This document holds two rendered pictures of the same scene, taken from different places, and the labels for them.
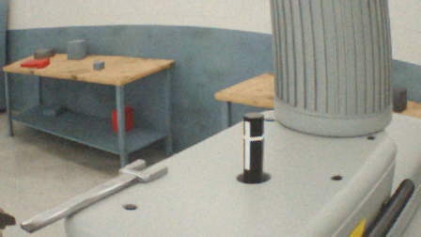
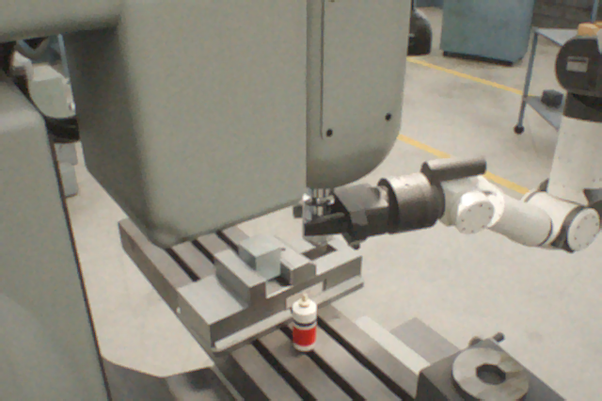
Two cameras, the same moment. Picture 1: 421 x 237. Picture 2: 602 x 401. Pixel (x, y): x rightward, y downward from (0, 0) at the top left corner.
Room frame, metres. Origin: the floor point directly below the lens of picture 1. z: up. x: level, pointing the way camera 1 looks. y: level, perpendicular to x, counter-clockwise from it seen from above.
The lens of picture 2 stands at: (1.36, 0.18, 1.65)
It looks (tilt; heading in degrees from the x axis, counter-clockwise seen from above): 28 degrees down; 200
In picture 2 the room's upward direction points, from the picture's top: straight up
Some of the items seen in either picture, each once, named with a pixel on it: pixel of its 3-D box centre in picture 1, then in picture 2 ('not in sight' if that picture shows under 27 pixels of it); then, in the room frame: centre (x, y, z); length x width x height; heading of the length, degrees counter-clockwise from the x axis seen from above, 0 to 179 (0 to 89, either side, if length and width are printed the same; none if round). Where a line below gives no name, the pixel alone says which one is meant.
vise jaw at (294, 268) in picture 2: not in sight; (284, 257); (0.53, -0.16, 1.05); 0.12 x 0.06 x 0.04; 57
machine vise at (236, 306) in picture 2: not in sight; (273, 277); (0.55, -0.17, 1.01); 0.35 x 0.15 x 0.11; 147
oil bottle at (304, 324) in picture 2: not in sight; (304, 319); (0.65, -0.07, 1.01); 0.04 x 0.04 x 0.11
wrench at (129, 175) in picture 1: (88, 197); not in sight; (0.60, 0.13, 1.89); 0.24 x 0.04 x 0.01; 147
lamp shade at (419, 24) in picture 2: not in sight; (408, 30); (0.50, 0.04, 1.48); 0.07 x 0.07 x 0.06
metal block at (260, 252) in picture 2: not in sight; (259, 258); (0.58, -0.19, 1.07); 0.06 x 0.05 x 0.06; 57
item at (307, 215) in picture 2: not in sight; (317, 219); (0.67, -0.04, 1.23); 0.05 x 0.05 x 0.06
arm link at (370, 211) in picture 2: not in sight; (374, 209); (0.62, 0.03, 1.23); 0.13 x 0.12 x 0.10; 37
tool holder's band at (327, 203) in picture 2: not in sight; (318, 200); (0.67, -0.04, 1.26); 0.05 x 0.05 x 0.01
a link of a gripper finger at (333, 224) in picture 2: not in sight; (324, 228); (0.70, -0.02, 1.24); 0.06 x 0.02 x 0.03; 127
